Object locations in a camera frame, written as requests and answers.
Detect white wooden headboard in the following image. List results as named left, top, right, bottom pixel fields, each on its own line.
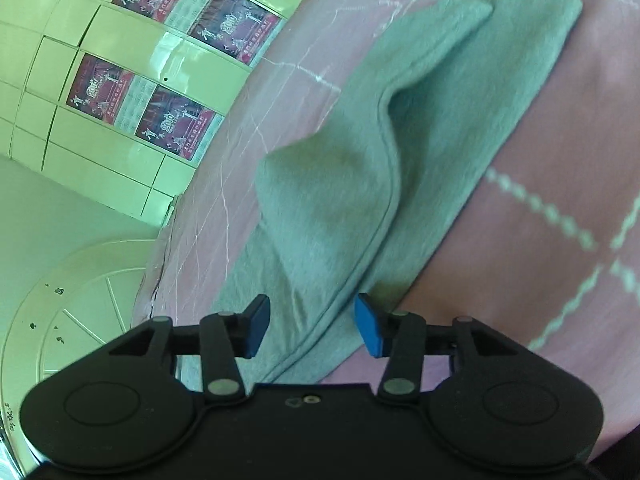
left=0, top=240, right=166, bottom=480

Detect grey pants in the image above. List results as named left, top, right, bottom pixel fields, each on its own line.
left=212, top=0, right=583, bottom=385

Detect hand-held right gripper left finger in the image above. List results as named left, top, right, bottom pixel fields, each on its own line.
left=107, top=294, right=271, bottom=406

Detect bed with pink checked sheet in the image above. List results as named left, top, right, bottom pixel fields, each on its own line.
left=131, top=0, right=640, bottom=463

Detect white wardrobe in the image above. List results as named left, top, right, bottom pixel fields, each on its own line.
left=0, top=0, right=331, bottom=221

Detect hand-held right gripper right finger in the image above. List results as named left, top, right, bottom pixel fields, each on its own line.
left=354, top=292, right=526, bottom=406

